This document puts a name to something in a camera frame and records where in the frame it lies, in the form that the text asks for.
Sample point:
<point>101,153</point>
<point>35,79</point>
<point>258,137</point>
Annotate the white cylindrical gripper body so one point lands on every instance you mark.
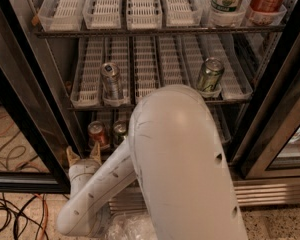
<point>84,168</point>

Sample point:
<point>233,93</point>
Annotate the steel fridge base grille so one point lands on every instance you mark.
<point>249,193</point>

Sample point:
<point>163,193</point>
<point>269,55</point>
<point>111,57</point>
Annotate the green can middle shelf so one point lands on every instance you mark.
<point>210,74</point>

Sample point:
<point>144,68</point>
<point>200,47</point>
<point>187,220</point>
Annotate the glass fridge door left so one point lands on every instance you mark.
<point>35,75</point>

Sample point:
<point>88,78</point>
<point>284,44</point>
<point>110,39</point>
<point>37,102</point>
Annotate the green soda can bottom shelf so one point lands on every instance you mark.
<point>120,132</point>

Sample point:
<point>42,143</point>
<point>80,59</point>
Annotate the silver blue can middle shelf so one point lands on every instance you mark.
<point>112,81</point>

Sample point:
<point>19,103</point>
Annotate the glass fridge door right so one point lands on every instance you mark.
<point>262,147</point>

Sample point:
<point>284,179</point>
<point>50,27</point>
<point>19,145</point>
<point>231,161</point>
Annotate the middle wire shelf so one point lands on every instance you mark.
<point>133,105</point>

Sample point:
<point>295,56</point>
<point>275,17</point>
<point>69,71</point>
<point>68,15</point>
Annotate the glass fridge door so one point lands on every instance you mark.
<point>35,75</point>
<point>262,147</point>

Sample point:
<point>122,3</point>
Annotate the red coke can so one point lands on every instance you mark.
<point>97,132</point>

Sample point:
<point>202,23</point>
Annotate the clear plastic bag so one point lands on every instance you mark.
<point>131,226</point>

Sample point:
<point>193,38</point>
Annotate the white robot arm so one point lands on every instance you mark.
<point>175,154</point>

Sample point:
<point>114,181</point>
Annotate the top wire shelf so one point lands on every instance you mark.
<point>157,32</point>

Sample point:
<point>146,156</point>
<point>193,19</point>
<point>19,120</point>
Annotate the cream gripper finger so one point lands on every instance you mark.
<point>95,153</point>
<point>72,157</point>

